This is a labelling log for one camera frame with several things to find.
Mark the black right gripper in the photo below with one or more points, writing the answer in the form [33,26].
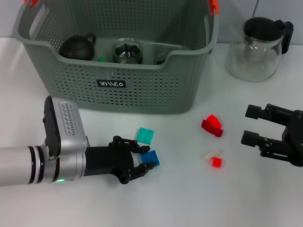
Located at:
[296,139]

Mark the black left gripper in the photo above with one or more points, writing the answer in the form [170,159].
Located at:
[106,160]

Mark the blue square toy brick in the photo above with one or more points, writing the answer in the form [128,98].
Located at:
[150,158]

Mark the teal square toy brick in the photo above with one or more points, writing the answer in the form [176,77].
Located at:
[145,136]

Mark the bright red toy brick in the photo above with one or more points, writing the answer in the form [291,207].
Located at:
[213,121]

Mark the dark red toy brick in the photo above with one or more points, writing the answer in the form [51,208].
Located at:
[210,129]

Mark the white toy brick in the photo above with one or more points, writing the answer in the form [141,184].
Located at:
[209,154]

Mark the green sloped toy brick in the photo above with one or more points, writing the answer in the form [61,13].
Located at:
[101,58]

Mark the grey perforated plastic storage bin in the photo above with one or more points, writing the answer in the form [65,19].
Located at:
[154,92]

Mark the small red toy brick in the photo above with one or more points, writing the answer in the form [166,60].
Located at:
[217,162]

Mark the glass teapot with black lid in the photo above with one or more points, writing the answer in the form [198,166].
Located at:
[253,67]

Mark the black ceramic teapot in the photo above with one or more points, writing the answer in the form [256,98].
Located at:
[75,48]

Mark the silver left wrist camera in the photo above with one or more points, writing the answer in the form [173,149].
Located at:
[68,127]

